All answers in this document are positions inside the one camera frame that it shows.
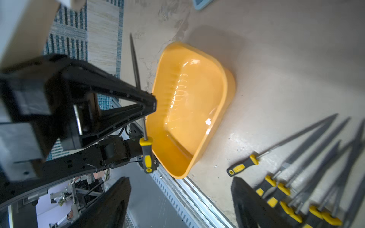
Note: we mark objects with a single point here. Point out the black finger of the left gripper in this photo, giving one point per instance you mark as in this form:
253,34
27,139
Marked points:
85,121

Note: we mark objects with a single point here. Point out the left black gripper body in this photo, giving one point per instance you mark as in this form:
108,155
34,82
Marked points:
36,110

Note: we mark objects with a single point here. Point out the light blue calculator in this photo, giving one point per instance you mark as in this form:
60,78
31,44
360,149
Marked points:
201,4

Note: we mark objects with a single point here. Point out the yellow plastic storage tray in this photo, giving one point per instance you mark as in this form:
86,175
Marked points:
193,91

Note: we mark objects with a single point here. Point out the file tool horizontal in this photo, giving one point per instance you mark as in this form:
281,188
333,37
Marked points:
149,160

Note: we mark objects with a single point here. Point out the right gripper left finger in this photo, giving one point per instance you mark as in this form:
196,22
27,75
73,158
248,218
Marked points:
107,210

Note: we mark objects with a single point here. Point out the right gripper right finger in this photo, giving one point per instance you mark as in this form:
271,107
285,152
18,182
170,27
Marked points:
251,210

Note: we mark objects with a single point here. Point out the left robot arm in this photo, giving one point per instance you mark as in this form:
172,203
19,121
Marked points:
62,164

